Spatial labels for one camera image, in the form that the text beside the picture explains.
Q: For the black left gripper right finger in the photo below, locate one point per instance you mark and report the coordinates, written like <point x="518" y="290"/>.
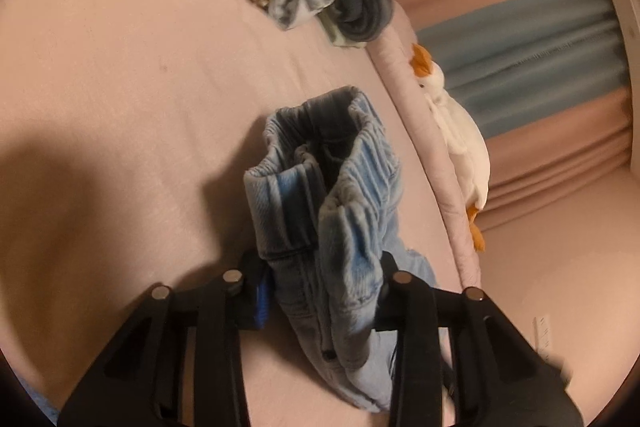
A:
<point x="462" y="347"/>

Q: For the pink bed sheet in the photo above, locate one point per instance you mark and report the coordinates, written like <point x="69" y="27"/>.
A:
<point x="126" y="128"/>

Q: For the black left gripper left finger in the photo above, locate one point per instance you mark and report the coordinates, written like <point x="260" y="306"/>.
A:
<point x="137" y="378"/>

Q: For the pink and blue curtain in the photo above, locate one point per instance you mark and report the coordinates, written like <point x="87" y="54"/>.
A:
<point x="547" y="83"/>

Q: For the white plush goose toy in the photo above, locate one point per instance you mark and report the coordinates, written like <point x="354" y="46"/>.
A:
<point x="466" y="146"/>

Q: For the light blue denim pants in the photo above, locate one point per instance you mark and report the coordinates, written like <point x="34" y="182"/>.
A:
<point x="324" y="206"/>

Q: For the pink quilted duvet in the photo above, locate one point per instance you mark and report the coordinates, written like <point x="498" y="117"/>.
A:
<point x="415" y="106"/>

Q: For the white wall power strip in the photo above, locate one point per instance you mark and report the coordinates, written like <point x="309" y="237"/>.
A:
<point x="543" y="337"/>

